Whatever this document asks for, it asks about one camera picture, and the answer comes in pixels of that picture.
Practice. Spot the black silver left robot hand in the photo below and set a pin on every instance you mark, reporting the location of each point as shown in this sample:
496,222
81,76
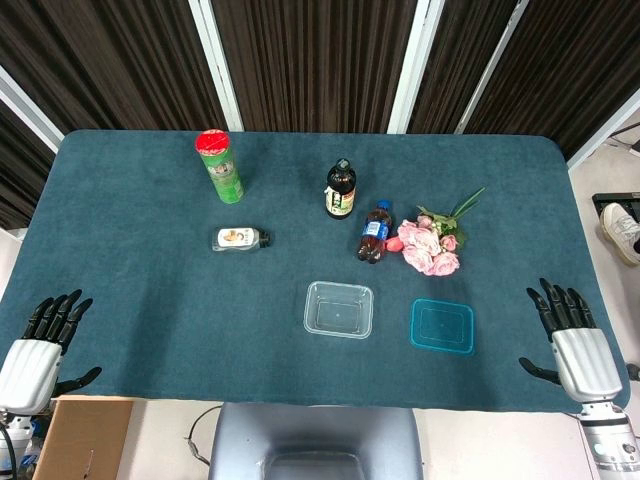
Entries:
30,370

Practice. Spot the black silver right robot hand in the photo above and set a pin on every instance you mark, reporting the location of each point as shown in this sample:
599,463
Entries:
587,360

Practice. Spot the teal plastic lid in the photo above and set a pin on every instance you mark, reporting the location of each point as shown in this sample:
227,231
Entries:
442,326

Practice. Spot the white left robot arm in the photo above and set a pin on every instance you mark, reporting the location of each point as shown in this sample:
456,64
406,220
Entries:
17,425

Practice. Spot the clear plastic container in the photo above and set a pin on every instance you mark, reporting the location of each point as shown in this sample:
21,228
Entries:
339,315

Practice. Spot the green chips can red lid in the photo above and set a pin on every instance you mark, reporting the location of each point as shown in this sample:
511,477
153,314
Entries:
225,175

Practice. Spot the small dark round object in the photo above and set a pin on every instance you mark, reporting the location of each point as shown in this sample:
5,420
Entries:
634,372

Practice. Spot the brown cardboard box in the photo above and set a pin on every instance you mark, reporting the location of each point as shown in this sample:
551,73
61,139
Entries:
80,440

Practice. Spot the white sneaker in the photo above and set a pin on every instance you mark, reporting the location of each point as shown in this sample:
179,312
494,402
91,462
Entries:
620,230

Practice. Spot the teal tablecloth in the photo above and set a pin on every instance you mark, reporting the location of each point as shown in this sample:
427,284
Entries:
150,300

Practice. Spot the black flat tray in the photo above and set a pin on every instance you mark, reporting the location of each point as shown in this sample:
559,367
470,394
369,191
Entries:
617,202

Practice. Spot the pink rose bouquet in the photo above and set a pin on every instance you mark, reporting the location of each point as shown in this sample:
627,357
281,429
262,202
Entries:
425,250

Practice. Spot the dark brown partition panel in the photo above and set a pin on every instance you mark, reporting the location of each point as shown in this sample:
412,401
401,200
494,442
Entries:
20,170
100,60
575,60
315,60
450,60

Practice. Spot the small red toy fruit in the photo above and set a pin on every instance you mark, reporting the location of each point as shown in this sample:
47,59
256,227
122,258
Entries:
395,245

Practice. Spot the grey bottle black cap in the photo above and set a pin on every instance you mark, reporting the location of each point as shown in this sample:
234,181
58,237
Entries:
235,239

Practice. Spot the cola bottle blue label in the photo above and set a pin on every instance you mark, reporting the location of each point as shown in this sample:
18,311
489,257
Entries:
372,235

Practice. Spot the dark soy sauce bottle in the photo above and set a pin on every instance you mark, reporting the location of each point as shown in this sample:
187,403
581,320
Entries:
341,192

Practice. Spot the white partition post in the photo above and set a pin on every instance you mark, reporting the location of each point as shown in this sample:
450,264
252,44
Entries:
491,65
216,65
605,132
415,65
30,112

